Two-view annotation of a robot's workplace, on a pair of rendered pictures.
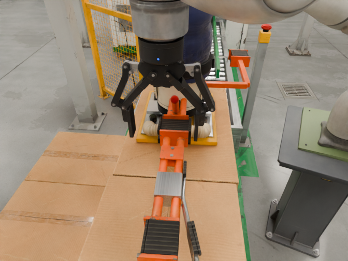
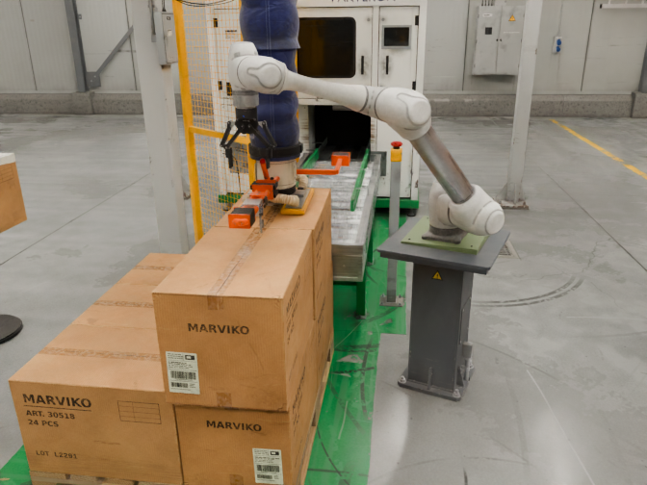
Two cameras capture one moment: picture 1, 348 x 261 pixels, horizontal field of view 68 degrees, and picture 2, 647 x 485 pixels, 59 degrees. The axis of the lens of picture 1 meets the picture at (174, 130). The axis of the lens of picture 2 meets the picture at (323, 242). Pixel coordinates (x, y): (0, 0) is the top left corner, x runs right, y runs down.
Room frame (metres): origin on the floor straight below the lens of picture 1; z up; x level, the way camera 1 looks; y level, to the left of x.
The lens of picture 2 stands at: (-1.58, -0.32, 1.68)
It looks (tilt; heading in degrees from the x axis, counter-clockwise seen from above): 21 degrees down; 2
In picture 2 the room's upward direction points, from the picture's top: 1 degrees counter-clockwise
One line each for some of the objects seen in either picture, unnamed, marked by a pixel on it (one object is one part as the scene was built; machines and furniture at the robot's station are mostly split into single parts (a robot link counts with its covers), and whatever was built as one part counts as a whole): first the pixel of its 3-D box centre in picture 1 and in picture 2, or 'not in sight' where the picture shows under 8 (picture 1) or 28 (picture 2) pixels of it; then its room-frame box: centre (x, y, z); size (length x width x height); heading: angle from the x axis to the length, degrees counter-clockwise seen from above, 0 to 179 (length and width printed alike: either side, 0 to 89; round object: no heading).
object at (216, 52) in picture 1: (219, 40); (366, 174); (2.75, -0.48, 0.60); 1.60 x 0.10 x 0.09; 174
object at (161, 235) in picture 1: (159, 242); (242, 217); (0.25, 0.03, 1.08); 0.08 x 0.07 x 0.05; 176
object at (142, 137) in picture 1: (155, 110); not in sight; (0.86, 0.07, 0.98); 0.34 x 0.10 x 0.05; 176
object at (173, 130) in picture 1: (174, 130); (264, 189); (0.60, 0.00, 1.08); 0.10 x 0.08 x 0.06; 86
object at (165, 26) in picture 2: not in sight; (167, 38); (2.09, 0.77, 1.62); 0.20 x 0.05 x 0.30; 174
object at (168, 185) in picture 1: (169, 189); (252, 207); (0.39, 0.01, 1.07); 0.07 x 0.07 x 0.04; 86
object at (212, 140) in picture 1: (202, 112); (297, 197); (0.85, -0.11, 0.98); 0.34 x 0.10 x 0.05; 176
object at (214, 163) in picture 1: (179, 156); (280, 247); (0.83, -0.03, 0.74); 0.60 x 0.40 x 0.40; 175
